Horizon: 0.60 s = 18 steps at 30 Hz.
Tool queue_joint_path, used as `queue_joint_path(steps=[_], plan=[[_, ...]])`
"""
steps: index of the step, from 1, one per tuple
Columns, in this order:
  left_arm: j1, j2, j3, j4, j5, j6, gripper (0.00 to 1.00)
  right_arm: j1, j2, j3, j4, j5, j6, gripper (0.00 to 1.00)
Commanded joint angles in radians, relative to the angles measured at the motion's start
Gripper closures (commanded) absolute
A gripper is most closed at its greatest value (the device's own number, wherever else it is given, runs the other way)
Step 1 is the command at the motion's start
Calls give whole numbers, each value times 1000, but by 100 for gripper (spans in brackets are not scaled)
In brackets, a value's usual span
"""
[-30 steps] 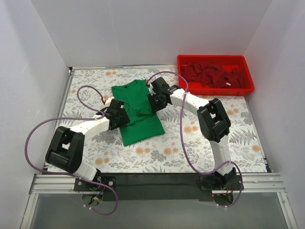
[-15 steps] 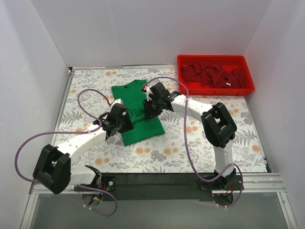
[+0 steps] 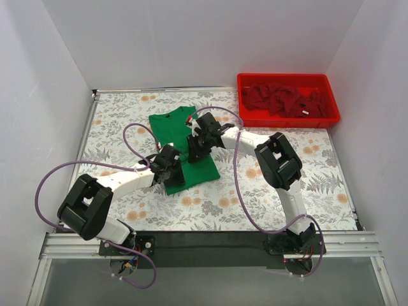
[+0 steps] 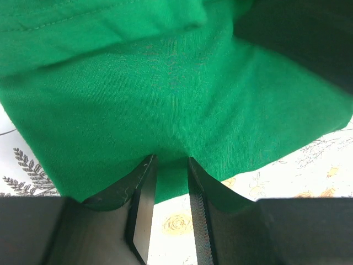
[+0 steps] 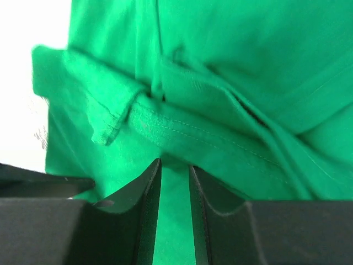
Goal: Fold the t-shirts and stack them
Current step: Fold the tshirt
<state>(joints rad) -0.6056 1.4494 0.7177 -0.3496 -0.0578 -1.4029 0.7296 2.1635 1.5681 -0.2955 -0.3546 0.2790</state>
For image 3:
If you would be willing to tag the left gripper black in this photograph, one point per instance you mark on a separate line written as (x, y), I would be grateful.
(176, 172)

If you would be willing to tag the red plastic bin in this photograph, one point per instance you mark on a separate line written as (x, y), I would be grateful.
(306, 83)

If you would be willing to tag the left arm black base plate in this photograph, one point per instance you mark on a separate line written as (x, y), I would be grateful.
(142, 243)

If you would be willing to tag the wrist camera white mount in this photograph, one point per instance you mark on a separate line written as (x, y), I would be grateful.
(192, 123)
(161, 146)

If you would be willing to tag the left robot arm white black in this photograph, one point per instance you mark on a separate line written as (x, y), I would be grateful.
(85, 208)

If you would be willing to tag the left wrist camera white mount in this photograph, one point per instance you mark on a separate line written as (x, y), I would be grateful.
(161, 146)

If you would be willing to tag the green t shirt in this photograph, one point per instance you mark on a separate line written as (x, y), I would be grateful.
(170, 128)

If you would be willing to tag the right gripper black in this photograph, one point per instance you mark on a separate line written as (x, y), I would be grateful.
(194, 149)

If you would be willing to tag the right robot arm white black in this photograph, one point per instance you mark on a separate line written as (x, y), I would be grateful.
(279, 164)

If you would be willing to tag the floral patterned table mat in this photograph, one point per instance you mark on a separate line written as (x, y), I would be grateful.
(117, 135)

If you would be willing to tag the black front crossbar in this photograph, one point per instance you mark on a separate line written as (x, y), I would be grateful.
(212, 249)

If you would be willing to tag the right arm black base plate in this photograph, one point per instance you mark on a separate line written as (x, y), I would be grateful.
(277, 247)

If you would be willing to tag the dark red t shirt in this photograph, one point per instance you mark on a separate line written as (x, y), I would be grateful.
(284, 100)

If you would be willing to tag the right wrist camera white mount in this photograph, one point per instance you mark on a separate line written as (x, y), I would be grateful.
(192, 123)

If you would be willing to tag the aluminium frame rail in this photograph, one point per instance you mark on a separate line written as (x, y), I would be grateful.
(339, 244)

